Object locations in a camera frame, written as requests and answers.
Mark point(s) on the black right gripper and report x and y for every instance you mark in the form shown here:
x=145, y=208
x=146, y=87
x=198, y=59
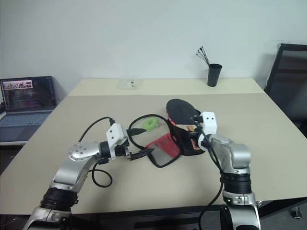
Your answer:
x=197, y=119

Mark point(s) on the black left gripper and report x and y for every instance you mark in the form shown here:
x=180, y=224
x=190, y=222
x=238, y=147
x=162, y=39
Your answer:
x=123, y=149

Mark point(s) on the black rubber table tennis paddle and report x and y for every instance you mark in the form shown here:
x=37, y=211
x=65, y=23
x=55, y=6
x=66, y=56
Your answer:
x=180, y=110

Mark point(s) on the black mesh paddle case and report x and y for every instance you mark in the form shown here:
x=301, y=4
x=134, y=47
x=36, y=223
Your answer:
x=165, y=146

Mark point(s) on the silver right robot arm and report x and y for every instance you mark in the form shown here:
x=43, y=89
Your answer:
x=236, y=167

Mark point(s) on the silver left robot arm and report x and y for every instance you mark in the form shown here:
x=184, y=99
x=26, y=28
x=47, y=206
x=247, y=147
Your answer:
x=79, y=165

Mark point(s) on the black plastic cup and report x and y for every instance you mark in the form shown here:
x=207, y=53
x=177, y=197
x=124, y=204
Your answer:
x=214, y=75

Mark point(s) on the clear plastic container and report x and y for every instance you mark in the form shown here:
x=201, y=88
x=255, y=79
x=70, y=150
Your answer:
x=129, y=83

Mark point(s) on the black mesh office chair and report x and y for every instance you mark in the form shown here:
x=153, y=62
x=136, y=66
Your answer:
x=287, y=79

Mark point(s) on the open laptop computer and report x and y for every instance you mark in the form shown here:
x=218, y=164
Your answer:
x=26, y=100

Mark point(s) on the chair caster wheel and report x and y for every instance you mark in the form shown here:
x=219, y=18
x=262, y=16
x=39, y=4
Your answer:
x=298, y=213

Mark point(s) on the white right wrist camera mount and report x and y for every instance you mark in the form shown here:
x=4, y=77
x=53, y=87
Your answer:
x=209, y=122

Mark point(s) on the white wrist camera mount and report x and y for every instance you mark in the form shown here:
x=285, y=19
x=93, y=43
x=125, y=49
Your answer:
x=114, y=134
x=209, y=122

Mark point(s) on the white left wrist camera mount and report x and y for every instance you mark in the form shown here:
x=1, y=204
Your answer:
x=114, y=134

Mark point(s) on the black table frame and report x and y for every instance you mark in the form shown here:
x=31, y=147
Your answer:
x=283, y=206

